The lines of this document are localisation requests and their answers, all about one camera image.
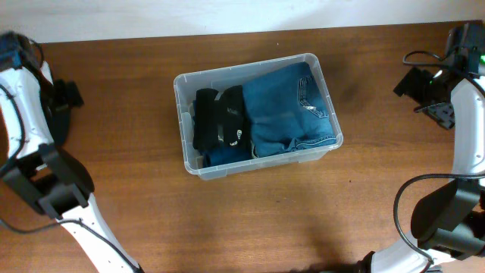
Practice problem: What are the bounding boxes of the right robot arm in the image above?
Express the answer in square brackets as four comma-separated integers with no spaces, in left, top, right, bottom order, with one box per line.
[350,22,484,272]

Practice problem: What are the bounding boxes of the clear plastic storage bin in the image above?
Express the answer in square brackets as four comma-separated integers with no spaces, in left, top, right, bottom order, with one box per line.
[174,53,344,180]

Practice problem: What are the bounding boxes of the dark blue jeans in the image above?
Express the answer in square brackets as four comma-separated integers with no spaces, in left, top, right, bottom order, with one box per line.
[242,62,336,158]

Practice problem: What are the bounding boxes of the light blue denim jeans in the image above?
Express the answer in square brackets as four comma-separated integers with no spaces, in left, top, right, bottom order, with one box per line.
[250,140,258,158]

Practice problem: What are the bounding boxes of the blue shirt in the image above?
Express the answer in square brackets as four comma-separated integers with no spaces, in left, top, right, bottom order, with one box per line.
[191,98,253,168]

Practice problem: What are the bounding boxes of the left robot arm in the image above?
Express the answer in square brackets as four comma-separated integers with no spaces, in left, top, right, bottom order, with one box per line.
[1,31,142,272]

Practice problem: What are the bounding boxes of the black garment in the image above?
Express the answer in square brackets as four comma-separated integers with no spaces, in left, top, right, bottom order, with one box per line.
[192,85,249,152]

